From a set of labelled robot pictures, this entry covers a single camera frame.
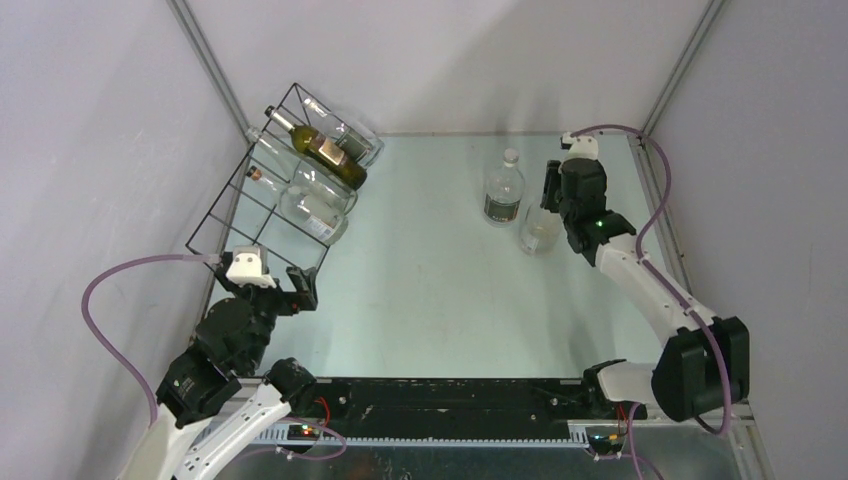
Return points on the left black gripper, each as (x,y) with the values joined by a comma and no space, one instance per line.
(304,280)

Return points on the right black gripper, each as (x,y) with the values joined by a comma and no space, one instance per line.
(555,176)

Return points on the clear bottle copper cap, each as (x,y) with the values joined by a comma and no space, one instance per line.
(539,229)

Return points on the clear bottle white cap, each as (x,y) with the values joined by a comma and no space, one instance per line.
(503,190)

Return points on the clear bottle black cap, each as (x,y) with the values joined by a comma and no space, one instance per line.
(303,207)

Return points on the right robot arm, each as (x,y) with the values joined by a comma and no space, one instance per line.
(705,360)

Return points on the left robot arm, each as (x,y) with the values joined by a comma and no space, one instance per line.
(229,344)

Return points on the tall empty clear bottle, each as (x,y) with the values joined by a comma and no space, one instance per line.
(294,168)

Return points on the green wine bottle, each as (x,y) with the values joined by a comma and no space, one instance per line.
(314,144)

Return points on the clear bottle dark green label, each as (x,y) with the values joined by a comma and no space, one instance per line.
(360,143)

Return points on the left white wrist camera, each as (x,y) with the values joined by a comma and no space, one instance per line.
(248,267)

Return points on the black wire wine rack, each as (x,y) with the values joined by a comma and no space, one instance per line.
(243,213)

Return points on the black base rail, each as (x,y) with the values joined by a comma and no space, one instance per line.
(465,408)

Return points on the white toothed cable duct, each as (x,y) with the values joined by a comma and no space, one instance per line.
(285,435)

